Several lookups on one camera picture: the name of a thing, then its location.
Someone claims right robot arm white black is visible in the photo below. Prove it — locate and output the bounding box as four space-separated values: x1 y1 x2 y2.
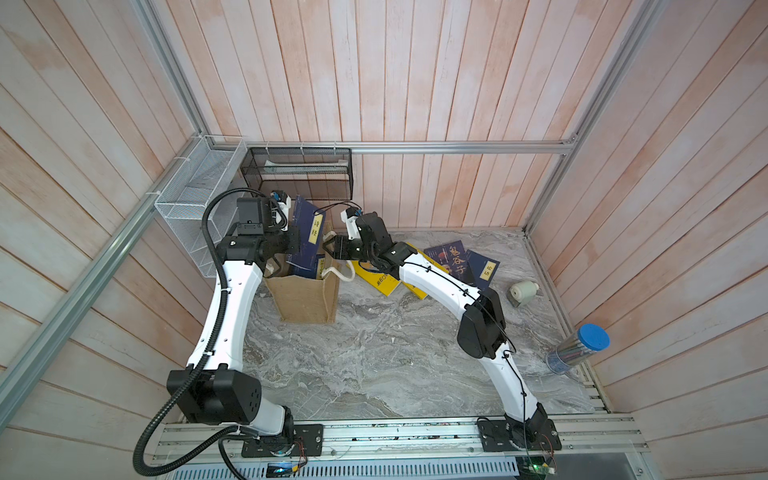
323 207 562 451

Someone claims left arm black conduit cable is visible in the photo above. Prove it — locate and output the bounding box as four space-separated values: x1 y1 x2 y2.
131 187 274 478

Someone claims white tape roll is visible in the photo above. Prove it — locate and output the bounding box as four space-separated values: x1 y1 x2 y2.
507 280 540 307

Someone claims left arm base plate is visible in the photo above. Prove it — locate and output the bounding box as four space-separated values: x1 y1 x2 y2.
241 423 324 459

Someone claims aluminium rail front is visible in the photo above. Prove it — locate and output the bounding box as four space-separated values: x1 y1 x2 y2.
149 413 652 466

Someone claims dark portrait book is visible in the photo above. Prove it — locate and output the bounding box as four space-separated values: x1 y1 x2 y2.
424 240 476 286

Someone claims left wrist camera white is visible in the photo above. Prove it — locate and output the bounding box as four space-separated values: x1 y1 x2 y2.
270 190 292 231

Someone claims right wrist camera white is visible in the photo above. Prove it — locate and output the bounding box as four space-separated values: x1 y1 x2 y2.
340 207 362 240

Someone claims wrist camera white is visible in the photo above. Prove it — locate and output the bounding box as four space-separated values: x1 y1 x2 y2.
340 207 362 240
270 190 292 231

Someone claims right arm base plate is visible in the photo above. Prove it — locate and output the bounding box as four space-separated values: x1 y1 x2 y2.
475 417 562 452

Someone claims purple book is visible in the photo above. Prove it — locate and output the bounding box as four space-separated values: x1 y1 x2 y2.
286 196 325 279

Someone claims small blue book far right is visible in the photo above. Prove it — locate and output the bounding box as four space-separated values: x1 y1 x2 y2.
466 250 500 290

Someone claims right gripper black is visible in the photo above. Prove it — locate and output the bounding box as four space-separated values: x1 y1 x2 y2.
321 237 379 266

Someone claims clear tube blue cap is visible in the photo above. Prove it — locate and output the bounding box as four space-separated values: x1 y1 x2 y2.
546 323 611 375

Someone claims black mesh wall basket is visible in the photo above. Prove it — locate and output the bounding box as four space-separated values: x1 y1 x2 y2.
240 147 354 202

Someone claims aluminium frame bar back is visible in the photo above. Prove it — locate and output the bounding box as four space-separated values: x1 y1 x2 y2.
209 135 575 155

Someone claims brown canvas tote bag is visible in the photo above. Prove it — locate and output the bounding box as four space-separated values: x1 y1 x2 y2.
264 226 355 325

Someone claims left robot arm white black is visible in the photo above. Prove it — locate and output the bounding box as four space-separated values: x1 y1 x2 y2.
167 188 298 436

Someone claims yellow book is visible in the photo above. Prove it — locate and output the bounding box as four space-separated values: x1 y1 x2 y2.
401 249 446 300
352 261 401 297

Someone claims white wire mesh shelf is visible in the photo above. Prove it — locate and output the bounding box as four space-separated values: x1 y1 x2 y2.
155 135 247 278

